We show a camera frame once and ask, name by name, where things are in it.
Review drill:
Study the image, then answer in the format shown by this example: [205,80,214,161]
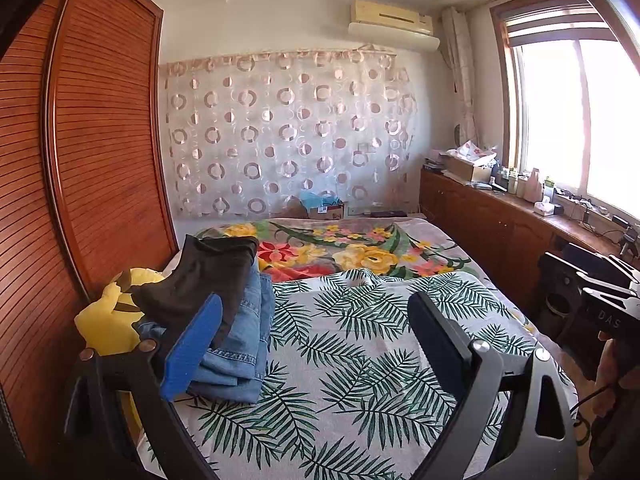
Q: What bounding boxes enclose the palm leaf bed sheet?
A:
[135,270,578,480]

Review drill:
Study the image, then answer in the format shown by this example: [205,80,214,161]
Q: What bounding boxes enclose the person's right hand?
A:
[596,339,632,387]

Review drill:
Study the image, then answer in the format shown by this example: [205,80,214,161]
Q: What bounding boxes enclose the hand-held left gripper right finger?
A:
[406,290,581,480]

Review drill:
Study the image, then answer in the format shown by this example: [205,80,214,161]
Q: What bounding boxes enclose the open cardboard box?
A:
[445,155,493,183]

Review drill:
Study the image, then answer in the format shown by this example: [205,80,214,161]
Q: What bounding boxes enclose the blue jeans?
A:
[135,270,275,405]

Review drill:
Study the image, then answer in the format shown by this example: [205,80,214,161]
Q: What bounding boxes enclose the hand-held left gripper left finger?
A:
[62,292,223,480]

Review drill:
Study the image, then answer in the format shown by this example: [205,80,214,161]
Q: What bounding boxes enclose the wooden slatted wardrobe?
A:
[0,0,178,466]

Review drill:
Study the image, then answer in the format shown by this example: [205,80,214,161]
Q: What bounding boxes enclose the yellow plush toy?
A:
[75,267,166,356]

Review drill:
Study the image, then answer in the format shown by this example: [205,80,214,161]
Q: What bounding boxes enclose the black cable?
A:
[574,384,617,412]

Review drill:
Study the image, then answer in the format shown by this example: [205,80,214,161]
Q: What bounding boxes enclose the wall air conditioner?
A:
[347,0,441,51]

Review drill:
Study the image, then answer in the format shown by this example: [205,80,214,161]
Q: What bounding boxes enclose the wooden framed window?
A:
[492,0,640,231]

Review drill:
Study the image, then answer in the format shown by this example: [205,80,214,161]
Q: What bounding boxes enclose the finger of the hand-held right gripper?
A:
[541,251,640,302]
[562,242,640,287]

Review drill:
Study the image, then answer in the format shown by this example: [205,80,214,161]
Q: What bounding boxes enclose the circle patterned curtain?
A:
[160,49,418,218]

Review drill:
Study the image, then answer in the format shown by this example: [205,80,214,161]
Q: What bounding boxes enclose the floral blanket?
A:
[195,217,471,281]

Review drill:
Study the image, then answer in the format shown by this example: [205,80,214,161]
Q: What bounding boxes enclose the cardboard box with blue cloth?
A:
[299,191,348,220]

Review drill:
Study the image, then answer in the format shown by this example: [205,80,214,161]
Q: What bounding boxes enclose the white window curtain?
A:
[441,6,478,146]

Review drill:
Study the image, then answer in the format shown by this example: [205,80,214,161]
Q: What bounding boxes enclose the black pants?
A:
[132,235,260,346]

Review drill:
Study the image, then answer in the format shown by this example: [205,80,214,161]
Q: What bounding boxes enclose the long wooden cabinet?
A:
[419,167,640,321]

